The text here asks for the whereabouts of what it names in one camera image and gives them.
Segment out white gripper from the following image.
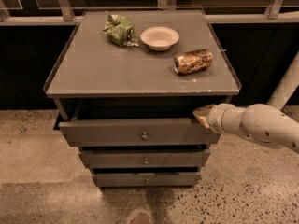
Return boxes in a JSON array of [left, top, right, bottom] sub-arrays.
[[193, 104, 244, 134]]

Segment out grey top drawer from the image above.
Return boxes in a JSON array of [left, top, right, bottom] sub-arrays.
[[59, 97, 219, 147]]

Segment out grey drawer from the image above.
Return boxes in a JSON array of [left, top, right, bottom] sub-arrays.
[[93, 172, 201, 188], [79, 149, 209, 168], [59, 97, 219, 147]]

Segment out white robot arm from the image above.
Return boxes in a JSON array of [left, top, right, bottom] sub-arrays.
[[193, 51, 299, 153]]

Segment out grey middle drawer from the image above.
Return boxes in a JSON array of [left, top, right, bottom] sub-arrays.
[[79, 149, 209, 168]]

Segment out brass top drawer knob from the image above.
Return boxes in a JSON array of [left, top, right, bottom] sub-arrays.
[[141, 132, 149, 141]]

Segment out grey bottom drawer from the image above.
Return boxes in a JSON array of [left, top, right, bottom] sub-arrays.
[[93, 172, 201, 188]]

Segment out brass middle drawer knob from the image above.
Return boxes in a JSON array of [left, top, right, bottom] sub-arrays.
[[143, 158, 149, 165]]

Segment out grey drawer cabinet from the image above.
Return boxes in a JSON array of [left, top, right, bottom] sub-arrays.
[[45, 10, 240, 177]]

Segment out gold drink can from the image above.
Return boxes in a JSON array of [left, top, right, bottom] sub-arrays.
[[174, 49, 213, 75]]

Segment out white bowl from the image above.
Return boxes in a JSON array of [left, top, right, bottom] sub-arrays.
[[140, 27, 179, 51]]

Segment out crumpled green chip bag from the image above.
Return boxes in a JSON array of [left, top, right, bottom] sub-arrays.
[[103, 14, 139, 47]]

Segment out metal railing frame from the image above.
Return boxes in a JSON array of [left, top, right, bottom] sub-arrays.
[[0, 0, 299, 26]]

